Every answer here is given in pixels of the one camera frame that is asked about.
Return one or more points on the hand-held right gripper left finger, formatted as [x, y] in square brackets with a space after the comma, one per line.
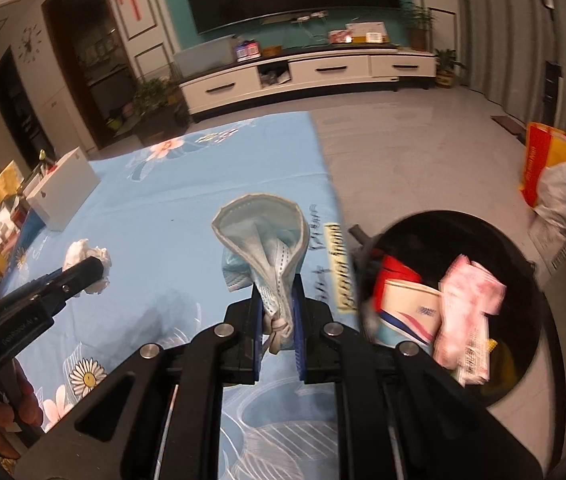
[257, 350]

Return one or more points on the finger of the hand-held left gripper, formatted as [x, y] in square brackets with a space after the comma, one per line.
[80, 275]

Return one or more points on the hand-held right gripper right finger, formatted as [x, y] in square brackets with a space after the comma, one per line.
[300, 350]

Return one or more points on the white tissue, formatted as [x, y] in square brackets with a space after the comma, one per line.
[80, 252]

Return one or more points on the blue face mask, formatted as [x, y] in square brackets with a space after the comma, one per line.
[263, 255]

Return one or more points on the white paper cup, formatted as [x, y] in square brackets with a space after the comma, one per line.
[408, 310]

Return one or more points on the small red packet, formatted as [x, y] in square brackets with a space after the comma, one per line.
[398, 270]

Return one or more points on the pink packet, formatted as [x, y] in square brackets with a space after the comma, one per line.
[468, 300]

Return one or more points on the black bucket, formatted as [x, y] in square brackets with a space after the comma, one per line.
[513, 320]

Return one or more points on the white cardboard box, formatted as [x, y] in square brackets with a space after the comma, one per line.
[63, 195]

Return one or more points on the blue floral tablecloth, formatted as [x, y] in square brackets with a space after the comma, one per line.
[163, 200]

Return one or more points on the bushy potted plant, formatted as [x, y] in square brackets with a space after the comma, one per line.
[158, 102]

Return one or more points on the grey storage box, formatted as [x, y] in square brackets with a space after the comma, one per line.
[203, 55]

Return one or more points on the white television cabinet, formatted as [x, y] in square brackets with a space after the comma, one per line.
[313, 70]

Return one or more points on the red yellow shopping bag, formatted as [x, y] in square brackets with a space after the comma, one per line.
[543, 165]

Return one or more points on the small potted plant yellow pot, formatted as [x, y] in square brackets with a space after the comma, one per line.
[448, 72]

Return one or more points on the small pink box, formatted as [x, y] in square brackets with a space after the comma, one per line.
[339, 36]

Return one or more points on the white flat box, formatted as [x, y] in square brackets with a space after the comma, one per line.
[365, 32]

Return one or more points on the tall potted plant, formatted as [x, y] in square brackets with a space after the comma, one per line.
[418, 30]

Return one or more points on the black upright vacuum cleaner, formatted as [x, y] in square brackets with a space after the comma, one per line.
[552, 90]

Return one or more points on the grey curtain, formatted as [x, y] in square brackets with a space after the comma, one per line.
[503, 35]

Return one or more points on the black wall clock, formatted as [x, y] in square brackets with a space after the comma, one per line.
[29, 44]

